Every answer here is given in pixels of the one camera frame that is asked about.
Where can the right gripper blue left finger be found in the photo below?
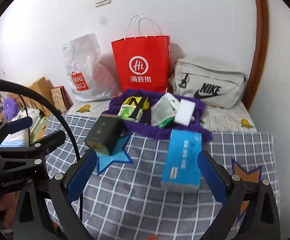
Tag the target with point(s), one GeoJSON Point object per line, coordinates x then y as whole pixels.
{"type": "Point", "coordinates": [78, 175]}

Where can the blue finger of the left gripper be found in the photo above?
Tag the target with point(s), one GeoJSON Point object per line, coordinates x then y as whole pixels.
{"type": "Point", "coordinates": [49, 143]}
{"type": "Point", "coordinates": [19, 125]}

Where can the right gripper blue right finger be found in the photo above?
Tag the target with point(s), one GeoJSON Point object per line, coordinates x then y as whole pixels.
{"type": "Point", "coordinates": [214, 175]}

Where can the blue tissue pack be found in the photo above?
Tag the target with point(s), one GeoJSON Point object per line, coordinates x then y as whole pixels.
{"type": "Point", "coordinates": [181, 172]}

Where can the light green tissue pack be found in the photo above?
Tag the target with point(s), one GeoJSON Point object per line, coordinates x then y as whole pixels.
{"type": "Point", "coordinates": [130, 113]}

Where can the white sponge block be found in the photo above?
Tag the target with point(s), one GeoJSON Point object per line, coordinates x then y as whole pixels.
{"type": "Point", "coordinates": [184, 113]}

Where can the yellow black mesh pouch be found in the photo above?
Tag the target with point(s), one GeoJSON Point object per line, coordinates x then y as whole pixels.
{"type": "Point", "coordinates": [140, 102]}

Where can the clear plastic bag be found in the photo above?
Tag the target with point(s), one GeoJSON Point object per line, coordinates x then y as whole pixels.
{"type": "Point", "coordinates": [161, 111]}

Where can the green wet wipes packet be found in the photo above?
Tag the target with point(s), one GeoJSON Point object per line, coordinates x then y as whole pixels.
{"type": "Point", "coordinates": [165, 122]}

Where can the white rubber glove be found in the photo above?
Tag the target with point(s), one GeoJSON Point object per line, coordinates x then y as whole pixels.
{"type": "Point", "coordinates": [174, 102]}

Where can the person's left hand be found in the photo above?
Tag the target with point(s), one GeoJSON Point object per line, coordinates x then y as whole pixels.
{"type": "Point", "coordinates": [8, 206]}

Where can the purple plush toy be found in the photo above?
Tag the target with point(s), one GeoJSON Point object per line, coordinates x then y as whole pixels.
{"type": "Point", "coordinates": [10, 108]}

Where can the orange star patch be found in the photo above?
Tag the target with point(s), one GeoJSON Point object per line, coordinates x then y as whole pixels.
{"type": "Point", "coordinates": [253, 176]}

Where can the blue star patch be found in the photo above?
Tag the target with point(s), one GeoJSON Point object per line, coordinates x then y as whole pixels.
{"type": "Point", "coordinates": [118, 155]}

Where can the dark green tea box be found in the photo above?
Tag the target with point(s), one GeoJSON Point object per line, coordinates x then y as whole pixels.
{"type": "Point", "coordinates": [105, 133]}

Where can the wooden furniture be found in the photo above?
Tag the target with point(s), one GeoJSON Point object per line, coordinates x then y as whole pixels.
{"type": "Point", "coordinates": [43, 87]}

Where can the red patterned box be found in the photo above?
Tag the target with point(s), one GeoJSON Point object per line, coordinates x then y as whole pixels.
{"type": "Point", "coordinates": [59, 99]}

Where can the newspaper print sheet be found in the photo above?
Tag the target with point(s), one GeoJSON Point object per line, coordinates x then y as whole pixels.
{"type": "Point", "coordinates": [213, 119]}

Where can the white Miniso plastic bag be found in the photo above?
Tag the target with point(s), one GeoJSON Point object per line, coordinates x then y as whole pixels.
{"type": "Point", "coordinates": [89, 80]}

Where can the beige Nike bag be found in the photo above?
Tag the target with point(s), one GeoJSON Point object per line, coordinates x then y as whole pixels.
{"type": "Point", "coordinates": [213, 82]}

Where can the red Haidilao paper bag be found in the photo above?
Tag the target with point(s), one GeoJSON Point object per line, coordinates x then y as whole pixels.
{"type": "Point", "coordinates": [143, 62]}

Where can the brown wooden door frame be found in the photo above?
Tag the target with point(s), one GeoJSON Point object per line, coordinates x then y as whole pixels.
{"type": "Point", "coordinates": [261, 45]}

